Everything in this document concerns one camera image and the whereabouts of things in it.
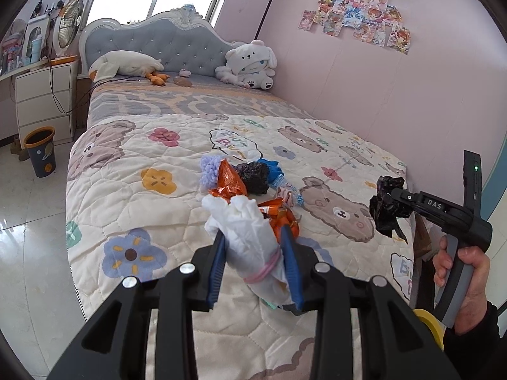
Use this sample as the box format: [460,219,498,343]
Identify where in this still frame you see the white plastic bag pink band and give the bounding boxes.
[202,195,292,307]

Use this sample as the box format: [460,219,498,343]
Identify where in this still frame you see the orange plastic bag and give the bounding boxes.
[258,197,300,243]

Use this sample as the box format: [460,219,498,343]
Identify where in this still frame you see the lavender fluffy yarn bundle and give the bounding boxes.
[199,155,223,190]

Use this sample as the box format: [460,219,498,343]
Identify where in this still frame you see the black plastic bag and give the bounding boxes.
[234,161,269,195]
[369,176,412,243]

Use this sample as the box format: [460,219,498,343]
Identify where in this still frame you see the pink cloth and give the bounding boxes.
[277,186,297,207]

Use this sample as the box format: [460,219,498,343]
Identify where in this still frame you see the orange snack wrapper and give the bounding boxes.
[209,160,247,202]

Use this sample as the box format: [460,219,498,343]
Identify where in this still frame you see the dark blue orange trash bin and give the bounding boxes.
[23,126,56,178]

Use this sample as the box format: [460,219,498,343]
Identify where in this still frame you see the person's right hand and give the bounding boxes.
[431,234,492,336]

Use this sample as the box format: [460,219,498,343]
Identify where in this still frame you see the yellow tape roll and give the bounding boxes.
[413,309,444,349]

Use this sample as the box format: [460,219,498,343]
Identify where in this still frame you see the bear pattern quilt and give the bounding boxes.
[66,113,415,379]

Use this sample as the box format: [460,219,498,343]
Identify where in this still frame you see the white drawer nightstand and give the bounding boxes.
[15,61,78,145]

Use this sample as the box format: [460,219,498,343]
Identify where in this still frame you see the grey orange patterned bedsheet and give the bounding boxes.
[87,76,312,127]

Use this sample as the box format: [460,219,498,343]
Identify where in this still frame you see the white dog plush toy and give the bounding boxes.
[215,40,278,91]

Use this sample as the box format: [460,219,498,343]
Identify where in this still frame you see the small brown plush toy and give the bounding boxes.
[173,76,192,87]

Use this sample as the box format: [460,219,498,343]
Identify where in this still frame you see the white goose plush toy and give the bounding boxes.
[88,50,169,86]

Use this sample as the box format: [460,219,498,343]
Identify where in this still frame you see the white dressing table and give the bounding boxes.
[0,59,48,81]

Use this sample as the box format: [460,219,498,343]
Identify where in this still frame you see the light blue bottle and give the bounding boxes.
[30,35,43,64]

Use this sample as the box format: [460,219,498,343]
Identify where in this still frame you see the grey tufted bed headboard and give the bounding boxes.
[79,5,234,77]

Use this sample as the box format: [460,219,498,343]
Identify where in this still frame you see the round vanity mirror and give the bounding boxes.
[1,19,27,64]

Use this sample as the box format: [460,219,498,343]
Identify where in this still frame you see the white desk fan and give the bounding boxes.
[51,0,84,60]

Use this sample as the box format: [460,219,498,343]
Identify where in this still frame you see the white arched cosmetic cabinet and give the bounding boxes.
[22,14,50,65]

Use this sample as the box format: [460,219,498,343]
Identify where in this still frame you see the anime posters on wall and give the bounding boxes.
[298,0,412,54]

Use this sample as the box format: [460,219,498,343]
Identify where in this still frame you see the black power cable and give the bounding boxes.
[46,45,132,115]

